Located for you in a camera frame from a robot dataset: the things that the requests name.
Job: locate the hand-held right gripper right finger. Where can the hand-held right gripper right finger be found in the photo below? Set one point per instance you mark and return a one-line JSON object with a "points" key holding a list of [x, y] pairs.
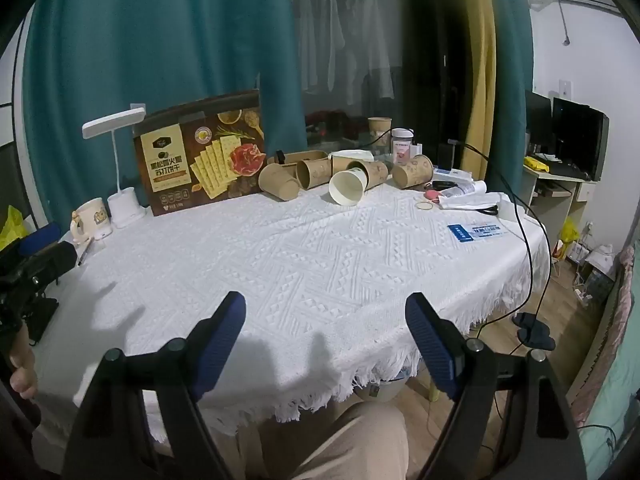
{"points": [[431, 347]]}

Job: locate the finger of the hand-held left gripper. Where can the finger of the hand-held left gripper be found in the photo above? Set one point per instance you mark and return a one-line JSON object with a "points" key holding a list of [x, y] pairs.
{"points": [[52, 260], [39, 238]]}

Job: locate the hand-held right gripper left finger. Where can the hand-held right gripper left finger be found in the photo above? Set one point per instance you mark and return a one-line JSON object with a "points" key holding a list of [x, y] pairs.
{"points": [[224, 345]]}

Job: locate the brown paper cup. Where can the brown paper cup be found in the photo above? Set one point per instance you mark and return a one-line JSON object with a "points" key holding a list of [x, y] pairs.
{"points": [[412, 171], [346, 187], [380, 130], [314, 172], [277, 182], [345, 162]]}

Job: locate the person's left hand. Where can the person's left hand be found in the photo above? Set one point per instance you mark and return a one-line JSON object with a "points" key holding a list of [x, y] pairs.
{"points": [[22, 375]]}

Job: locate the yellow plastic bag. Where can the yellow plastic bag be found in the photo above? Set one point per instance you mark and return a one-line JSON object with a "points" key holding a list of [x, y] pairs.
{"points": [[11, 230]]}

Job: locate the dark pen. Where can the dark pen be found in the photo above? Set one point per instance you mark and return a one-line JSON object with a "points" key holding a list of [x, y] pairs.
{"points": [[84, 254]]}

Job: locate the cream cartoon mug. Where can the cream cartoon mug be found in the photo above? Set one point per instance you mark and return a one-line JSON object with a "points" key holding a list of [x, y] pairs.
{"points": [[94, 220]]}

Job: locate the white bucket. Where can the white bucket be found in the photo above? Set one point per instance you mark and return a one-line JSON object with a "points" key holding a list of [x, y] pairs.
{"points": [[382, 390]]}

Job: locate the white desk lamp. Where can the white desk lamp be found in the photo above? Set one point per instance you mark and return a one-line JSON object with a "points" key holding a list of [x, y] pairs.
{"points": [[125, 207]]}

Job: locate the white textured tablecloth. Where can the white textured tablecloth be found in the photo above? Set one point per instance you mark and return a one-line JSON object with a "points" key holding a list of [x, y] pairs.
{"points": [[280, 270]]}

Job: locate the blue and white card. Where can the blue and white card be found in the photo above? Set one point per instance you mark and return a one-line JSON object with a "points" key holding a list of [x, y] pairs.
{"points": [[477, 231]]}

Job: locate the person's beige trouser leg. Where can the person's beige trouser leg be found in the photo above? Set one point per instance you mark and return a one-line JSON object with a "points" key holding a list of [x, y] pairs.
{"points": [[330, 445]]}

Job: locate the rubber band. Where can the rubber band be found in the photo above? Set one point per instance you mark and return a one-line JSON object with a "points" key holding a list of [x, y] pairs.
{"points": [[418, 206]]}

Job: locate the small pink object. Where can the small pink object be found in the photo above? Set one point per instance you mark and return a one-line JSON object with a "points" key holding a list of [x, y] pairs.
{"points": [[431, 196]]}

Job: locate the white tube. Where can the white tube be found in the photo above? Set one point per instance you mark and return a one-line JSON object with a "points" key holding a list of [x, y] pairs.
{"points": [[462, 194]]}

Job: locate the white power strip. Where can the white power strip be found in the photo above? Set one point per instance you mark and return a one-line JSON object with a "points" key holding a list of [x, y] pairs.
{"points": [[585, 295]]}

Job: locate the brown cracker box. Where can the brown cracker box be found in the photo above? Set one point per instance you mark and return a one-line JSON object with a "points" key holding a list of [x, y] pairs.
{"points": [[200, 160]]}

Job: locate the pink quilt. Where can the pink quilt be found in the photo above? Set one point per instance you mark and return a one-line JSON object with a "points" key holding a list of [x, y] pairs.
{"points": [[612, 330]]}

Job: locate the white computer desk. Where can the white computer desk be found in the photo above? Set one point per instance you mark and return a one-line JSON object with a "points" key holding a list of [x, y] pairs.
{"points": [[555, 195]]}

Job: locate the teal bedsheet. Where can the teal bedsheet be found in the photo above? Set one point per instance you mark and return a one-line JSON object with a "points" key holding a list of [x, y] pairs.
{"points": [[617, 410]]}

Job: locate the clear jar white lid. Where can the clear jar white lid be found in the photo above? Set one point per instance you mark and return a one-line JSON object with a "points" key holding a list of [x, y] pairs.
{"points": [[401, 147]]}

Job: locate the white tissue pack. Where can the white tissue pack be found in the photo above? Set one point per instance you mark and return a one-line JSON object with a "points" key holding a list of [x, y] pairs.
{"points": [[350, 154]]}

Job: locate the yellow snack packet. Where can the yellow snack packet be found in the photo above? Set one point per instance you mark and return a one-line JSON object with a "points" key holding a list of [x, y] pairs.
{"points": [[536, 163]]}

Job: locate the teal curtain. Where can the teal curtain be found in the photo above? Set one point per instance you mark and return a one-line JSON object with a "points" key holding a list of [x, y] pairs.
{"points": [[510, 60], [150, 40]]}

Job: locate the black computer monitor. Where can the black computer monitor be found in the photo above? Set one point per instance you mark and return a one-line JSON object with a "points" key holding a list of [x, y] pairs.
{"points": [[577, 137], [537, 120]]}

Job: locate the yellow curtain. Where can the yellow curtain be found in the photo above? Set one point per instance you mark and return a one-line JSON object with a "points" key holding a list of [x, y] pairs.
{"points": [[477, 60]]}

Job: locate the hanging white clothes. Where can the hanging white clothes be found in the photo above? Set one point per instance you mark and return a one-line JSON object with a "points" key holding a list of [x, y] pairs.
{"points": [[345, 35]]}

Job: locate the white wall socket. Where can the white wall socket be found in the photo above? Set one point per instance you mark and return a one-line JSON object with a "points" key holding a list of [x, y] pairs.
{"points": [[565, 87]]}

